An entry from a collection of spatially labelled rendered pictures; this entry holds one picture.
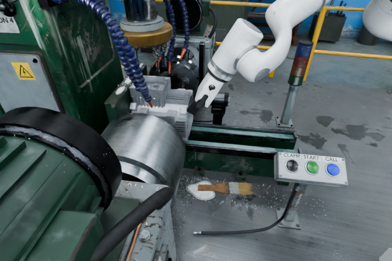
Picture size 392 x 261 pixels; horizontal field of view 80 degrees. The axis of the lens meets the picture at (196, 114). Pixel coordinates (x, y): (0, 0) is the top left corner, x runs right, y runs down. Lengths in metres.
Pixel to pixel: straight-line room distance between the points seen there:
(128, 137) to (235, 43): 0.36
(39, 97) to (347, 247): 1.02
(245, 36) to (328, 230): 0.65
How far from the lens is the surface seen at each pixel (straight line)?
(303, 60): 1.09
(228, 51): 0.65
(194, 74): 1.03
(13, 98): 0.90
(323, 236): 0.90
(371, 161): 1.24
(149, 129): 0.60
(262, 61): 0.61
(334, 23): 5.47
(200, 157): 0.91
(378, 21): 0.88
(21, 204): 0.28
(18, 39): 0.77
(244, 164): 0.93
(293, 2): 0.72
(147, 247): 0.41
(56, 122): 0.32
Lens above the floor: 1.52
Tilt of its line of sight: 35 degrees down
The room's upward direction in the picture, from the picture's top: straight up
